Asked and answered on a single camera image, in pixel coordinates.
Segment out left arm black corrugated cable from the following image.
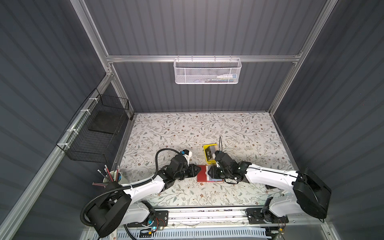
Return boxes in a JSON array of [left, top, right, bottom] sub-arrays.
[[79, 148, 184, 240]]

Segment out yellow plastic card tray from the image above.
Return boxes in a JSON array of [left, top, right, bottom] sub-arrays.
[[203, 144, 219, 165]]

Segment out stack of credit cards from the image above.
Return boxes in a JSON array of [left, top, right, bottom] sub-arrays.
[[207, 145, 218, 158]]

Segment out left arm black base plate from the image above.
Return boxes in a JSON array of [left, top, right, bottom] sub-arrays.
[[128, 211, 169, 228]]

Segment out red leather card holder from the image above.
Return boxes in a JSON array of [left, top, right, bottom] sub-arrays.
[[197, 165, 224, 183]]

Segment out white pencil cup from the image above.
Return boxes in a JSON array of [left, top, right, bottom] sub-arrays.
[[103, 171, 129, 185]]

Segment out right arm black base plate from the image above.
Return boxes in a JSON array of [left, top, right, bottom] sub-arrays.
[[246, 208, 289, 225]]

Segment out white slotted cable duct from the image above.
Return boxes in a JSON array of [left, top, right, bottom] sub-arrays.
[[132, 227, 272, 240]]

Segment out white tube in basket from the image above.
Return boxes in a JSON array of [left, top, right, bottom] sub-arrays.
[[217, 74, 238, 81]]

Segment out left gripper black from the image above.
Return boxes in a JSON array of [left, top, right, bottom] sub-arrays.
[[174, 163, 202, 182]]

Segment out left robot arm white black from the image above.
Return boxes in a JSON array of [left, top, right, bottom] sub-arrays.
[[80, 150, 201, 238]]

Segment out black wire mesh basket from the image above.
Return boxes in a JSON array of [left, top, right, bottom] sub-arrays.
[[57, 90, 130, 164]]

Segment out white wire mesh basket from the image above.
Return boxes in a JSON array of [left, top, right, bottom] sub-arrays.
[[173, 58, 242, 85]]

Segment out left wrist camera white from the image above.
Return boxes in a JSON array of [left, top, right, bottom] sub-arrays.
[[181, 150, 192, 165]]

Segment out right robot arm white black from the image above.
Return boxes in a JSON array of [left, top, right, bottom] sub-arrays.
[[208, 151, 332, 223]]

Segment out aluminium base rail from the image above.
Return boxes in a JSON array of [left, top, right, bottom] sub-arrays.
[[153, 206, 325, 227]]

